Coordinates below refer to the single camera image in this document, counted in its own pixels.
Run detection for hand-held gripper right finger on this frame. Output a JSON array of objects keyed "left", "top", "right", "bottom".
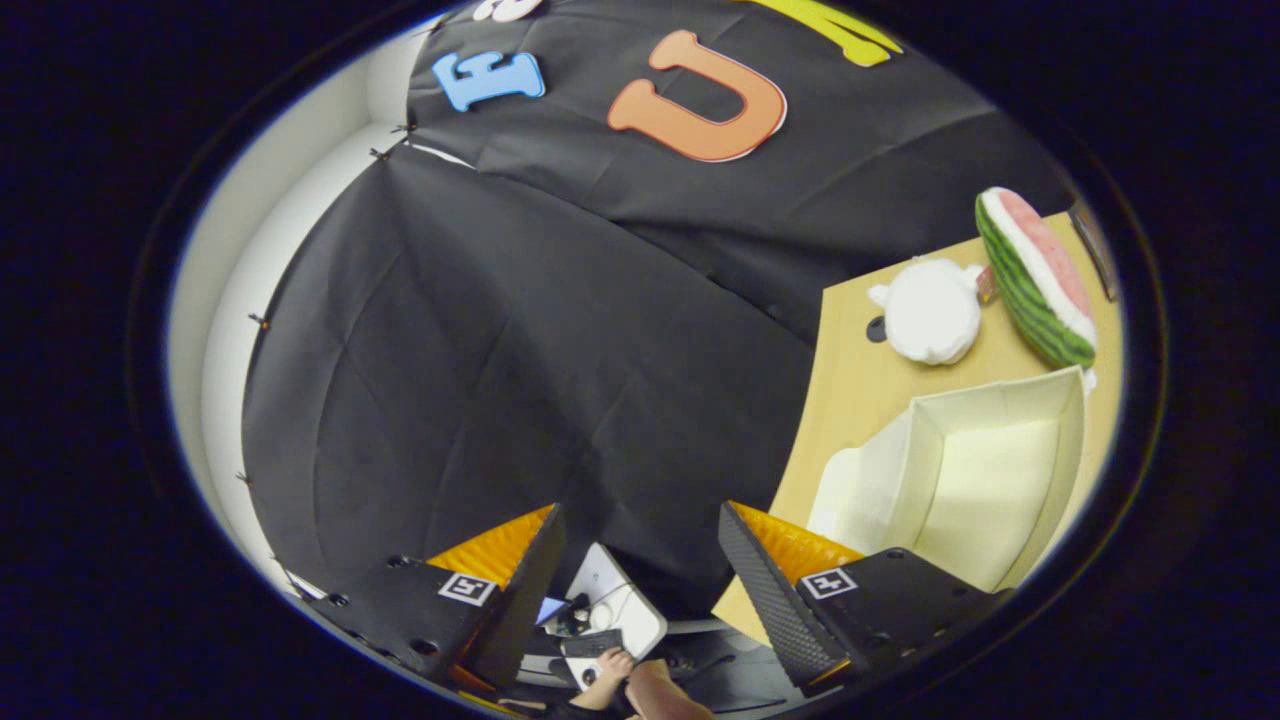
[{"left": 717, "top": 501, "right": 1003, "bottom": 699}]

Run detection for watermelon slice plush toy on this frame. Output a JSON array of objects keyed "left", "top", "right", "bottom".
[{"left": 975, "top": 187, "right": 1098, "bottom": 369}]

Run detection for cream fabric storage box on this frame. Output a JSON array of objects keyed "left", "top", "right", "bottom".
[{"left": 808, "top": 365, "right": 1088, "bottom": 593}]

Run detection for black handheld device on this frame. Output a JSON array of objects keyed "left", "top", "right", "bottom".
[{"left": 560, "top": 628, "right": 627, "bottom": 659}]

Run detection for white plush toy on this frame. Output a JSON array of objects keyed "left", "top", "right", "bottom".
[{"left": 868, "top": 257, "right": 986, "bottom": 366}]

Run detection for white flat device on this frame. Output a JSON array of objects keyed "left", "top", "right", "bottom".
[{"left": 563, "top": 543, "right": 669, "bottom": 663}]

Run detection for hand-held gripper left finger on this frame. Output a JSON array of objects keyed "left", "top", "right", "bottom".
[{"left": 305, "top": 504, "right": 567, "bottom": 693}]

